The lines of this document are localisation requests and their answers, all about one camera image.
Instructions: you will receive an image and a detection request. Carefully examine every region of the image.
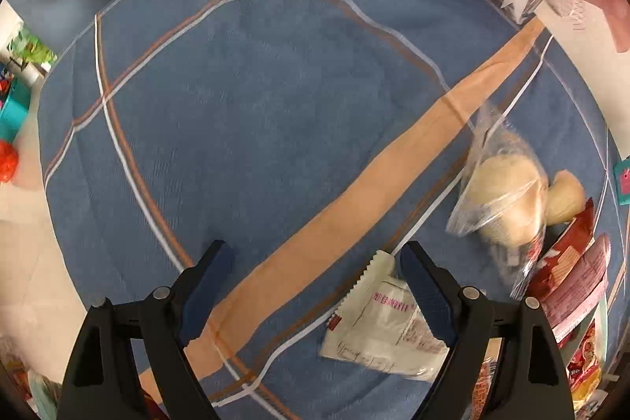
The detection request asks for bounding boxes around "teal cube tin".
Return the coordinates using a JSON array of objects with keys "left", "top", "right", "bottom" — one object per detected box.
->
[{"left": 613, "top": 157, "right": 630, "bottom": 207}]

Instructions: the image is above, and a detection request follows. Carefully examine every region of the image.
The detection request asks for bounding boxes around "green and white snack packet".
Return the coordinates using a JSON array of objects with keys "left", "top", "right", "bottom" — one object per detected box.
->
[{"left": 320, "top": 250, "right": 451, "bottom": 381}]

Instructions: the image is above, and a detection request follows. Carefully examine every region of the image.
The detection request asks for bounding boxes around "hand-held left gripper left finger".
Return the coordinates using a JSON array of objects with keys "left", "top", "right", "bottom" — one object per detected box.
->
[{"left": 58, "top": 240, "right": 235, "bottom": 420}]

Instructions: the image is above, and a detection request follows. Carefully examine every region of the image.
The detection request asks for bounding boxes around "pink snack packet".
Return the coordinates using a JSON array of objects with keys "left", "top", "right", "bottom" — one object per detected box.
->
[{"left": 539, "top": 233, "right": 612, "bottom": 343}]

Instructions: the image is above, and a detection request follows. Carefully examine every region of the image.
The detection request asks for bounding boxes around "blue plaid tablecloth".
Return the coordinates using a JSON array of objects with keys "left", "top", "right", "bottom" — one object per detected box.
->
[{"left": 37, "top": 0, "right": 621, "bottom": 420}]

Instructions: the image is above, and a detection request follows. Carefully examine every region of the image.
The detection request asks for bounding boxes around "teal plastic toy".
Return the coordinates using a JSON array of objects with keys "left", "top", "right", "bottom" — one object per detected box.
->
[{"left": 0, "top": 80, "right": 33, "bottom": 140}]

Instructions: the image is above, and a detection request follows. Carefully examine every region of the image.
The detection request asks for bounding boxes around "small red snack packet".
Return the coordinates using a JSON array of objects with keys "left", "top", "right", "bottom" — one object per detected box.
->
[{"left": 566, "top": 319, "right": 605, "bottom": 407}]

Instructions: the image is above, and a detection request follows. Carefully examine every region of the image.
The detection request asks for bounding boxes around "red plastic toy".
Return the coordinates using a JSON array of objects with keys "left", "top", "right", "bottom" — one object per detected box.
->
[{"left": 0, "top": 142, "right": 20, "bottom": 182}]

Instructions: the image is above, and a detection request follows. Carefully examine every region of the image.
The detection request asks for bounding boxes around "red biscuit packet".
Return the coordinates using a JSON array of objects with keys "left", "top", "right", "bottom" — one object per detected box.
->
[{"left": 524, "top": 198, "right": 596, "bottom": 300}]

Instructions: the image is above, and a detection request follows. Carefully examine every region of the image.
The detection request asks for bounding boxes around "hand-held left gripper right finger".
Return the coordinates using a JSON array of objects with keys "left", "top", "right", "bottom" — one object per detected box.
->
[{"left": 400, "top": 241, "right": 574, "bottom": 420}]

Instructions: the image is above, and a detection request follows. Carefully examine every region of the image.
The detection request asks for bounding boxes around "clear bagged round bun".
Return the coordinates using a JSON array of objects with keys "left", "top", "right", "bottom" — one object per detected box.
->
[{"left": 445, "top": 100, "right": 549, "bottom": 298}]

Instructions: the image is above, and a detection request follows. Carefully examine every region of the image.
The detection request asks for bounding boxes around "green toy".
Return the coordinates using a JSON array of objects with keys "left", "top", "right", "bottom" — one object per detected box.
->
[{"left": 7, "top": 29, "right": 57, "bottom": 71}]

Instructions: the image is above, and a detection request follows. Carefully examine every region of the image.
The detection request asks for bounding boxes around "yellow jelly cup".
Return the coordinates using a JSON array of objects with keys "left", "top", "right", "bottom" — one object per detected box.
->
[{"left": 546, "top": 170, "right": 586, "bottom": 224}]

